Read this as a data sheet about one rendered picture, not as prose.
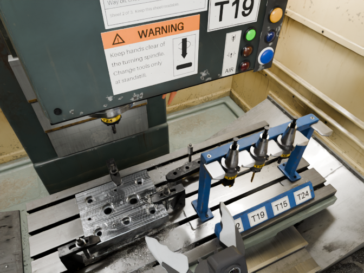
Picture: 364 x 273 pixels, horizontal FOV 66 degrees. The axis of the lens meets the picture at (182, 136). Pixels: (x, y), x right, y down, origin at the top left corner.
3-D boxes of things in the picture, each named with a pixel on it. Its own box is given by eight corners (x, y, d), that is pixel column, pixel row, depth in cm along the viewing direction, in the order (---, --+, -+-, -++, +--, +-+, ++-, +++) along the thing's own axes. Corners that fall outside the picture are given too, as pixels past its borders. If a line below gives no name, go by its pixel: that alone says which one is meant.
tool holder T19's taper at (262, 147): (260, 144, 93) (264, 129, 88) (270, 152, 90) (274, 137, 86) (250, 149, 91) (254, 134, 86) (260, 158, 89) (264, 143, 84)
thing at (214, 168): (228, 176, 86) (229, 175, 85) (213, 183, 84) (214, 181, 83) (217, 161, 90) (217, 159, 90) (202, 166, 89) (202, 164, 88)
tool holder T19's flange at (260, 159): (259, 146, 96) (260, 141, 94) (272, 157, 92) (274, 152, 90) (245, 154, 93) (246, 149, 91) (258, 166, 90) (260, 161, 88)
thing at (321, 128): (335, 134, 99) (336, 132, 98) (323, 138, 97) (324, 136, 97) (320, 122, 104) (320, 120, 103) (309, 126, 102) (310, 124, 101)
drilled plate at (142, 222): (169, 221, 104) (168, 214, 101) (91, 254, 96) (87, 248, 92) (147, 176, 119) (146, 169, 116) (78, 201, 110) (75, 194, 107)
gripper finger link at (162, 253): (138, 263, 49) (186, 289, 46) (135, 248, 45) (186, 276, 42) (148, 247, 51) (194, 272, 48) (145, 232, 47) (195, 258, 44)
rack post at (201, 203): (214, 217, 110) (221, 169, 89) (202, 222, 108) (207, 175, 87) (202, 197, 116) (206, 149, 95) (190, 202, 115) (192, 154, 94)
